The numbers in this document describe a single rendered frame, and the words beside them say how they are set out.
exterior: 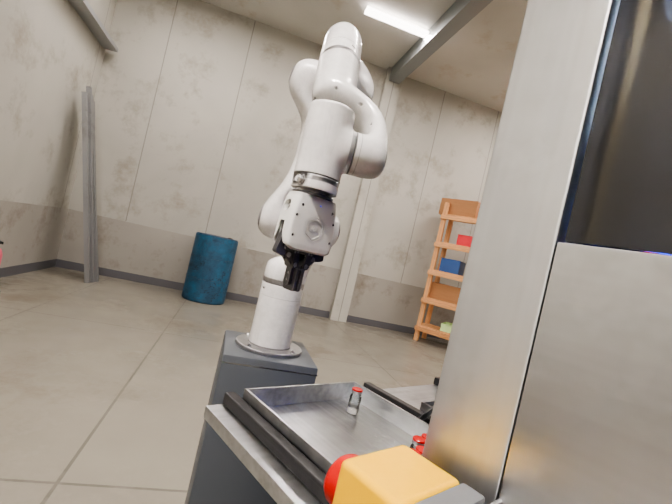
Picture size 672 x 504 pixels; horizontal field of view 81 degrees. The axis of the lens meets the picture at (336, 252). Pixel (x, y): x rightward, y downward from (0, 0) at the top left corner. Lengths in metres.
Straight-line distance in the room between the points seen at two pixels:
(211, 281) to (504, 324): 5.81
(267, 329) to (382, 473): 0.84
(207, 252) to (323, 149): 5.40
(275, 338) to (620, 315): 0.92
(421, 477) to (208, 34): 7.37
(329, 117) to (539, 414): 0.54
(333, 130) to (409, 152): 6.95
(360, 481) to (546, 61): 0.33
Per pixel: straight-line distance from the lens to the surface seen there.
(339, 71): 0.84
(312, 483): 0.55
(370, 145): 0.71
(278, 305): 1.09
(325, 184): 0.68
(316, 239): 0.69
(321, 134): 0.69
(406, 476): 0.31
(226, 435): 0.65
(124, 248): 7.00
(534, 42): 0.39
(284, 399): 0.75
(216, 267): 6.04
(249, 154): 6.92
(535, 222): 0.33
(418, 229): 7.58
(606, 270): 0.31
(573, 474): 0.32
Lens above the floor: 1.17
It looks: level
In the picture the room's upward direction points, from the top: 13 degrees clockwise
